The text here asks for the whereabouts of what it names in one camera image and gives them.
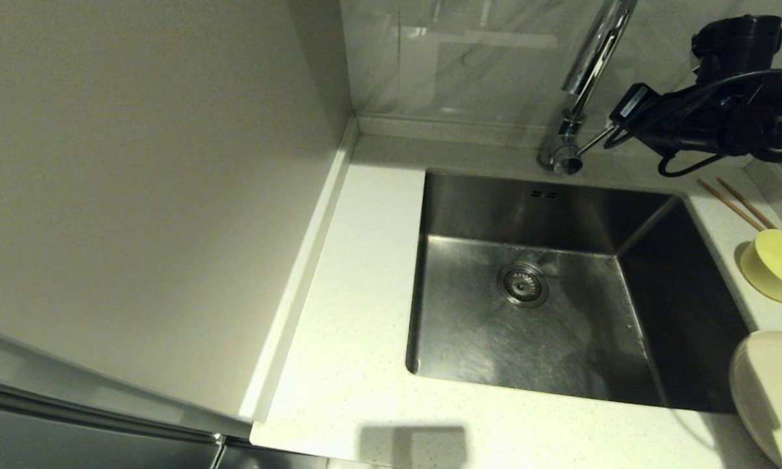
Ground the chrome kitchen faucet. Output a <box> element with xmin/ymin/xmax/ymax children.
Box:
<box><xmin>538</xmin><ymin>0</ymin><xmax>639</xmax><ymax>177</ymax></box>

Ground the yellow plastic bowl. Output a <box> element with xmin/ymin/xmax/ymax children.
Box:
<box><xmin>740</xmin><ymin>229</ymin><xmax>782</xmax><ymax>305</ymax></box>

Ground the cream round plate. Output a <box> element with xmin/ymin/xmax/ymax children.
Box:
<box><xmin>730</xmin><ymin>330</ymin><xmax>782</xmax><ymax>469</ymax></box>

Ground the stainless steel sink basin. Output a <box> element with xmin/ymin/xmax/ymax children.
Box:
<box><xmin>405</xmin><ymin>168</ymin><xmax>782</xmax><ymax>414</ymax></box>

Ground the brown wooden chopstick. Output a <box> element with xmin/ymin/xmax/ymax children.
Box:
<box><xmin>717</xmin><ymin>178</ymin><xmax>779</xmax><ymax>230</ymax></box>
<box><xmin>696</xmin><ymin>179</ymin><xmax>766</xmax><ymax>232</ymax></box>

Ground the round metal drain strainer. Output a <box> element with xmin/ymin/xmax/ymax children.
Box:
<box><xmin>497</xmin><ymin>262</ymin><xmax>550</xmax><ymax>308</ymax></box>

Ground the beige tall side panel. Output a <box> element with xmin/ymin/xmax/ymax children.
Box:
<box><xmin>0</xmin><ymin>0</ymin><xmax>359</xmax><ymax>424</ymax></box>

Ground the grey stainless appliance door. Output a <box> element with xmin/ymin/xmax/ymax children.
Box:
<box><xmin>0</xmin><ymin>319</ymin><xmax>330</xmax><ymax>469</ymax></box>

